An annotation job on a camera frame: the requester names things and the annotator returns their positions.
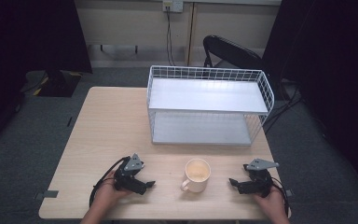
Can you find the black curtain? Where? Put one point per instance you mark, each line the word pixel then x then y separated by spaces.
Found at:
pixel 28 34
pixel 332 77

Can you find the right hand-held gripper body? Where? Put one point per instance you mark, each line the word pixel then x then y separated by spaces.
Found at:
pixel 261 182

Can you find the wooden wall strip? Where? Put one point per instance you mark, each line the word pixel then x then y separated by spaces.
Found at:
pixel 191 34

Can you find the white wall socket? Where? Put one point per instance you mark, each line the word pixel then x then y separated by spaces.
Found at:
pixel 172 5

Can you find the person's right hand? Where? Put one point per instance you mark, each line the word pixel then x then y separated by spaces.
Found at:
pixel 270 202

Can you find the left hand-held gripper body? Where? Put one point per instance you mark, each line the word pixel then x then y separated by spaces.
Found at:
pixel 127 175

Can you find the white cup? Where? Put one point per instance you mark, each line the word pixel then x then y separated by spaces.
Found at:
pixel 196 175

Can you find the black chair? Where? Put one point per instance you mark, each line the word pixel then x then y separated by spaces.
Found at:
pixel 230 53

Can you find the person's left hand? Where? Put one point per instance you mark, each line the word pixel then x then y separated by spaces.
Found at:
pixel 110 194

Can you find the dark stand base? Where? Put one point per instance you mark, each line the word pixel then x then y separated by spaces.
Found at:
pixel 54 82

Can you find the metal wall bracket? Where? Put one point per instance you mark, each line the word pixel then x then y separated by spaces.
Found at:
pixel 118 48

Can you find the grey table bracket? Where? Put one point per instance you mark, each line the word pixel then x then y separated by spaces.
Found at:
pixel 47 194
pixel 289 193

